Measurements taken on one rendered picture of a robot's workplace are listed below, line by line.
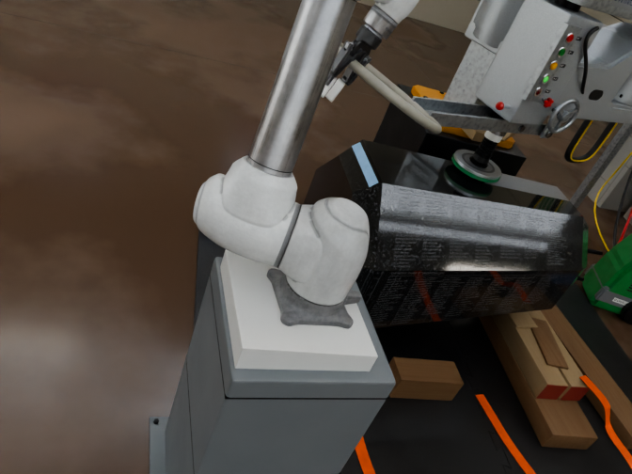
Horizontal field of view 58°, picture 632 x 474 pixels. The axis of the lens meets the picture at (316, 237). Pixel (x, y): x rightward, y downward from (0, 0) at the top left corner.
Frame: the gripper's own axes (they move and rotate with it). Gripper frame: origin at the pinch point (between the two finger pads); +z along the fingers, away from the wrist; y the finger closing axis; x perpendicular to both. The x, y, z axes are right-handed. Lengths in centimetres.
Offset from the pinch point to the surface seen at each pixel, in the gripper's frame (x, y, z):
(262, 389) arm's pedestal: -64, -45, 51
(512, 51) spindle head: -8, 68, -46
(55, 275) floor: 50, -4, 130
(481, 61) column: 31, 137, -43
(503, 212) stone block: -42, 89, 1
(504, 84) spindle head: -13, 71, -36
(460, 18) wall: 350, 661, -113
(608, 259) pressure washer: -69, 244, -5
